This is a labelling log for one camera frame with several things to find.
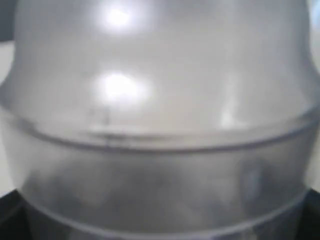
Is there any clear plastic shaker bottle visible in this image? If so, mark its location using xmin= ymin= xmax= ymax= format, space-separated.
xmin=0 ymin=0 xmax=320 ymax=240

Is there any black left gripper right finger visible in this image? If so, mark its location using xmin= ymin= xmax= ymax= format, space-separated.
xmin=296 ymin=190 xmax=320 ymax=240

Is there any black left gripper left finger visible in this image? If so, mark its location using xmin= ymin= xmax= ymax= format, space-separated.
xmin=0 ymin=190 xmax=33 ymax=240

